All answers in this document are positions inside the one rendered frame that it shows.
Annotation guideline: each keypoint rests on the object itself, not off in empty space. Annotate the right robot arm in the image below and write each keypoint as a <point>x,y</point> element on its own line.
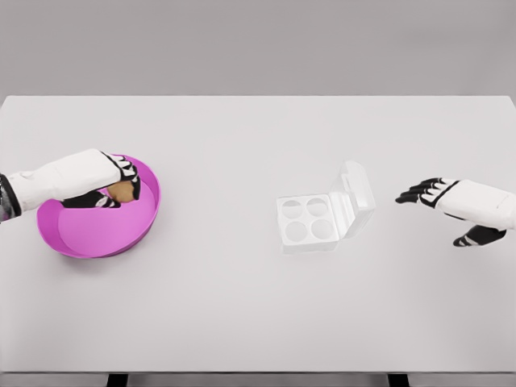
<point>510,211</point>

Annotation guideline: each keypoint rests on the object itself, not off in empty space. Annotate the pink round bowl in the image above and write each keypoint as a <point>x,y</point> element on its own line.
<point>101,225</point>

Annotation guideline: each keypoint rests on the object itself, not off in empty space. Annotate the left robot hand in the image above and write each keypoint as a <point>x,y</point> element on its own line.
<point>93,169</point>

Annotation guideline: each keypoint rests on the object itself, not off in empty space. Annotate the white egg box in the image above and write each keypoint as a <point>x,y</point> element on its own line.
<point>318,217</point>

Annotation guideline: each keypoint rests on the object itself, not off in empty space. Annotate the brown egg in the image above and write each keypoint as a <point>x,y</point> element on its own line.
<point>121,192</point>

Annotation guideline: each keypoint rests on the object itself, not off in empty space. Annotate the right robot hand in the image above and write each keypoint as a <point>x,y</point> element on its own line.
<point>463,201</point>

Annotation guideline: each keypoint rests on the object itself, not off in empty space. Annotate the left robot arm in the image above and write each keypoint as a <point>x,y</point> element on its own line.
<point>28,187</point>

